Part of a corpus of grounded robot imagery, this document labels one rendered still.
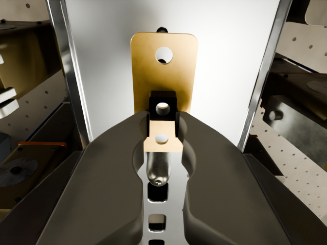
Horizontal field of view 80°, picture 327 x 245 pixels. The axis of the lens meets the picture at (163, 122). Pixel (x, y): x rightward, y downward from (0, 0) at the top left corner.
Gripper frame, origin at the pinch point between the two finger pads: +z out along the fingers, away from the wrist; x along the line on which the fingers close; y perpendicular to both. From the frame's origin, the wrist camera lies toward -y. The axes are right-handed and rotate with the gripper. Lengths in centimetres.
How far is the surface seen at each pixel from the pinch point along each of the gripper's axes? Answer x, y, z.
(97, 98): -7.3, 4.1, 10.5
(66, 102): -21.4, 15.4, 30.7
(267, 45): 10.7, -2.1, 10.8
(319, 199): 67, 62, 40
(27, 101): -37, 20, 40
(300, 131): 14.7, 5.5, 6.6
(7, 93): -12.8, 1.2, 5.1
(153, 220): -0.7, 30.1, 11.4
